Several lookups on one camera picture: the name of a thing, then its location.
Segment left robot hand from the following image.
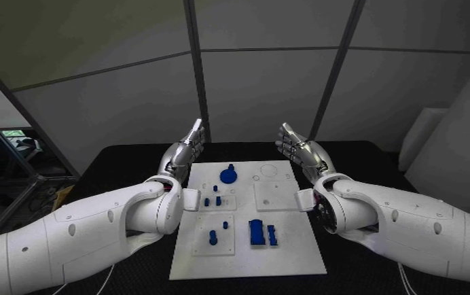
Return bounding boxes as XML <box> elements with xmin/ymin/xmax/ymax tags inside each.
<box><xmin>158</xmin><ymin>118</ymin><xmax>207</xmax><ymax>184</ymax></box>

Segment white cable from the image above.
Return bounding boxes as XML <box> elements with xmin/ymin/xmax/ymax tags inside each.
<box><xmin>401</xmin><ymin>264</ymin><xmax>420</xmax><ymax>295</ymax></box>
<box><xmin>51</xmin><ymin>262</ymin><xmax>116</xmax><ymax>295</ymax></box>
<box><xmin>397</xmin><ymin>261</ymin><xmax>414</xmax><ymax>295</ymax></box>

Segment white task board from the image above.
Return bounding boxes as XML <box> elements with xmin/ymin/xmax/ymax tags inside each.
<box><xmin>169</xmin><ymin>160</ymin><xmax>329</xmax><ymax>281</ymax></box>

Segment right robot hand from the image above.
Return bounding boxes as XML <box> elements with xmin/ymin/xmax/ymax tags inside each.
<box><xmin>274</xmin><ymin>122</ymin><xmax>338</xmax><ymax>186</ymax></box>

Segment narrow blue block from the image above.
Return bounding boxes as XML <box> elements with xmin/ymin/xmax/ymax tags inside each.
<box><xmin>267</xmin><ymin>224</ymin><xmax>280</xmax><ymax>247</ymax></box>

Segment wide blue block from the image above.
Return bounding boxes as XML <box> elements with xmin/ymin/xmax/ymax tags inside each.
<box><xmin>249</xmin><ymin>219</ymin><xmax>267</xmax><ymax>246</ymax></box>

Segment blue gear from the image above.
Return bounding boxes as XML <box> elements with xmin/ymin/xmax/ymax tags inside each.
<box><xmin>218</xmin><ymin>163</ymin><xmax>240</xmax><ymax>184</ymax></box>

